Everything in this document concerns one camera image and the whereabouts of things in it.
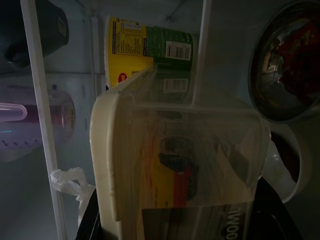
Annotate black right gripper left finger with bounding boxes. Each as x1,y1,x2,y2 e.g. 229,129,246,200
76,186,104,240

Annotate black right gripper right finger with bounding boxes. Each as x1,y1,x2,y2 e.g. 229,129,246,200
246,175,305,240

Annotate clear container with white lid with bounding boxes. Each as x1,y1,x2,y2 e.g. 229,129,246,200
89,63,272,240

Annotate glass fridge shelf white trim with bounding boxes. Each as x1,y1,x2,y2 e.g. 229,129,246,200
191,0,213,106
19,0,68,240

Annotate dark grey fridge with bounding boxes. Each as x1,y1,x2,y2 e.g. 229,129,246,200
0,0,320,240

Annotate white plastic bag red print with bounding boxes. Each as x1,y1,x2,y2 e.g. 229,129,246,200
49,166,97,223

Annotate white bowl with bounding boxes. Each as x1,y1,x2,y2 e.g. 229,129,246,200
268,121,312,204

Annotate clear purple measuring jug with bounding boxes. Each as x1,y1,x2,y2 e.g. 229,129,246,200
0,83,51,163

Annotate red labelled jar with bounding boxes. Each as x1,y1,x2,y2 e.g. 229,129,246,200
47,84,77,136

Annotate steel bowl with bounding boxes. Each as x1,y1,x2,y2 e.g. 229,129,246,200
248,0,320,123

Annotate red snack packets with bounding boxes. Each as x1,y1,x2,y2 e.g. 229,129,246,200
271,23,320,103

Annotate yellow green instant noodle cup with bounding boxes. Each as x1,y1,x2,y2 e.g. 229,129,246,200
104,15,195,95

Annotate dark round pot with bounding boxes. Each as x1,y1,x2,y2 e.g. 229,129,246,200
4,0,70,68

